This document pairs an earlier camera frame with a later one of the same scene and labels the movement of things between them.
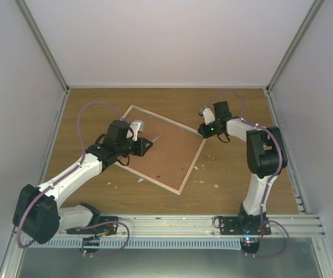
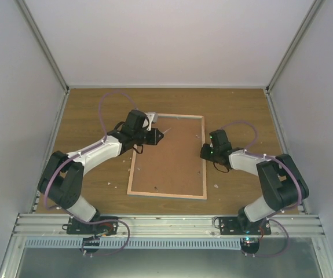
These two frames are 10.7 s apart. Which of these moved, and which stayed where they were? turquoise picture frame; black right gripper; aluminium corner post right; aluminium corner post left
Moved: black right gripper; turquoise picture frame
Stayed: aluminium corner post right; aluminium corner post left
